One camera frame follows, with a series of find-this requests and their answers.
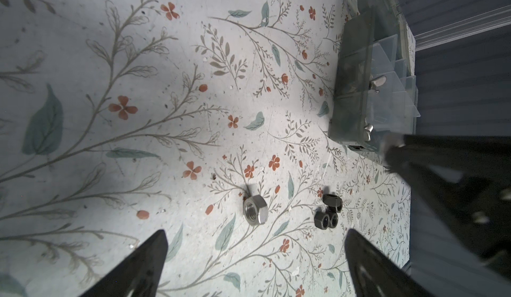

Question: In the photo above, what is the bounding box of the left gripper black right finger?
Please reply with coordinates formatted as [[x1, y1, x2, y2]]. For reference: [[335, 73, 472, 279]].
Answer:
[[344, 229, 432, 296]]

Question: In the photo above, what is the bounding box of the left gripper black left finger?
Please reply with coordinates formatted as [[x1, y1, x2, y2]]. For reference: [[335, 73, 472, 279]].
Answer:
[[82, 229, 168, 297]]

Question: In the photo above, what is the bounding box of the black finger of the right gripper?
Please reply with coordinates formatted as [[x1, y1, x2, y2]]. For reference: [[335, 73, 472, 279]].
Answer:
[[384, 134, 510, 269]]

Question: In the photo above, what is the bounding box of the green transparent compartment organizer box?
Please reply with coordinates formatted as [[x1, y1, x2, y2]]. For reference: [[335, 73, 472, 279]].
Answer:
[[328, 0, 420, 164]]

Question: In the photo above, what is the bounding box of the black nuts cluster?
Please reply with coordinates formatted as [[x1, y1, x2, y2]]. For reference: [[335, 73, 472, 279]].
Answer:
[[314, 194, 343, 230]]

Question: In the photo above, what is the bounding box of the silver hex nut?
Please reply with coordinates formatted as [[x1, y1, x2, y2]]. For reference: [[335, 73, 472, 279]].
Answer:
[[243, 195, 269, 226]]

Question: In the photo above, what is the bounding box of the floral patterned table mat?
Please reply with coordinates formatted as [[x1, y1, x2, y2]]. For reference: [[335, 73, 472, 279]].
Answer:
[[1, 0, 410, 296]]

